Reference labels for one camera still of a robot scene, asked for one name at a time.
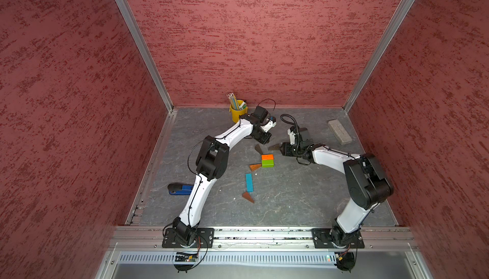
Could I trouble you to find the black left camera cable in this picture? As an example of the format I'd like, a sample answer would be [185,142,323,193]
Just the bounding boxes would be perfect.
[257,98,276,117]

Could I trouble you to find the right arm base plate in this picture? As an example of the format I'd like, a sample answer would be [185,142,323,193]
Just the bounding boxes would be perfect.
[311,227,365,250]

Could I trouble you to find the red brown triangle block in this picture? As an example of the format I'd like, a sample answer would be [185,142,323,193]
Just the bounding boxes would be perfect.
[242,192,255,203]

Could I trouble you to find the white slotted cable duct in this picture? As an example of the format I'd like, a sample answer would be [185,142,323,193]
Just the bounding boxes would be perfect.
[117,251,336,268]

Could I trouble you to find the green rectangular block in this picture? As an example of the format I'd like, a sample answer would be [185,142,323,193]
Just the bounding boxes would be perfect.
[261,159,275,168]

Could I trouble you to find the black right camera cable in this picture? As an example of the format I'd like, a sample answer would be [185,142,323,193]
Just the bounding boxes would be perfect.
[279,113,303,135]

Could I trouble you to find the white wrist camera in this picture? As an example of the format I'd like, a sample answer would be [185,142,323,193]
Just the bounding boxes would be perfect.
[287,126,299,146]
[252,106,276,132]

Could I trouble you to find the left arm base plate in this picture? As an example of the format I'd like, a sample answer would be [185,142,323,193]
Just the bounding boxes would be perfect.
[161,228,215,249]

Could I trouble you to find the blue black utility knife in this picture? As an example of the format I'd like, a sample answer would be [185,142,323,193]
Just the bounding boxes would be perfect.
[168,183,194,196]

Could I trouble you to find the grey marbled pencil case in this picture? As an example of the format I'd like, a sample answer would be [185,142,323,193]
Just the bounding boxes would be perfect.
[327,119,353,145]

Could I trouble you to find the dark brown triangle block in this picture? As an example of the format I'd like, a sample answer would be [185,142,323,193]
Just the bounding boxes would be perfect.
[267,143,282,151]

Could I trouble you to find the aluminium corner post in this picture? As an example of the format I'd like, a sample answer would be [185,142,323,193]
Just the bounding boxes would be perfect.
[115,0,174,113]
[343,0,415,113]

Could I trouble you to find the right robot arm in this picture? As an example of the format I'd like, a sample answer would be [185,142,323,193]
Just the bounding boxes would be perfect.
[280,126,393,248]

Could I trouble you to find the orange rectangular block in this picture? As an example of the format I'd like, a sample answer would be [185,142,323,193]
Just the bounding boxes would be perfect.
[261,154,274,161]

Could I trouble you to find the aluminium front rail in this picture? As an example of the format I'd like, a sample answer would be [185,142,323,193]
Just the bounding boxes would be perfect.
[109,225,420,252]

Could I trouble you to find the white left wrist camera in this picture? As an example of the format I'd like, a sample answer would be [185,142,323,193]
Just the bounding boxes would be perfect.
[252,106,276,132]

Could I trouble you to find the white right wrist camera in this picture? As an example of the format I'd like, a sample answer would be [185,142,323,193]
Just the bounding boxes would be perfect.
[287,126,299,146]

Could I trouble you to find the aluminium corner post right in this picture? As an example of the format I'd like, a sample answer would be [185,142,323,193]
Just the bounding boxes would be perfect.
[343,0,415,113]

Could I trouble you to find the teal long block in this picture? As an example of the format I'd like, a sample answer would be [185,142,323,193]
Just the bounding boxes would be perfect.
[245,173,253,193]

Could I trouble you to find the yellow metal pencil bucket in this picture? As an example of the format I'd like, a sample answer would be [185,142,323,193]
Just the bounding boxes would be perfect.
[229,99,248,123]

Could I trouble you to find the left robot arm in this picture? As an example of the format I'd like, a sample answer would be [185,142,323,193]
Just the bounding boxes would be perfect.
[172,113,276,247]

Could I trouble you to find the aluminium corner post left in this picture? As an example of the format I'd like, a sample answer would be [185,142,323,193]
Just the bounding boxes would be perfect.
[115,0,174,113]

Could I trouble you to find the orange brown triangle block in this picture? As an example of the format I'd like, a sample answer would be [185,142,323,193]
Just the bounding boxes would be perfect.
[249,164,262,171]

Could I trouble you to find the black camera cable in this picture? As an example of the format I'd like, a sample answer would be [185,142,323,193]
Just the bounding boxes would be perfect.
[257,98,276,117]
[279,113,303,135]

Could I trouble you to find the pencils in bucket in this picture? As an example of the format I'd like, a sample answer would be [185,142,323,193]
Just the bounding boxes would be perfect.
[227,93,241,111]

